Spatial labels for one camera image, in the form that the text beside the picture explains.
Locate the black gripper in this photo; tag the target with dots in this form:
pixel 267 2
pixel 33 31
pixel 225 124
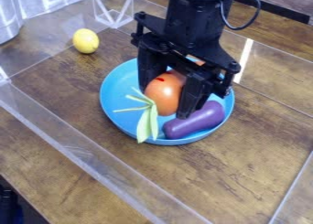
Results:
pixel 184 42

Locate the orange toy carrot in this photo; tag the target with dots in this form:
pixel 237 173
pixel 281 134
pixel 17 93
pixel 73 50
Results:
pixel 160 99

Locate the blue round tray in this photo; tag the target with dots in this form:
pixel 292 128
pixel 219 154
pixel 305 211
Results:
pixel 121 83

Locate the purple toy eggplant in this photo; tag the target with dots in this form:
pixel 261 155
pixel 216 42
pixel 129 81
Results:
pixel 204 119

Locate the yellow toy lemon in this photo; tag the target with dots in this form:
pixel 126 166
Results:
pixel 86 41

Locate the grey white curtain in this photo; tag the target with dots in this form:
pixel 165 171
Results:
pixel 15 11

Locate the clear acrylic corner bracket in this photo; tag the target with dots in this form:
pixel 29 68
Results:
pixel 112 17

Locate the clear acrylic enclosure wall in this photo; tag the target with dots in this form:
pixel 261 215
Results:
pixel 86 174

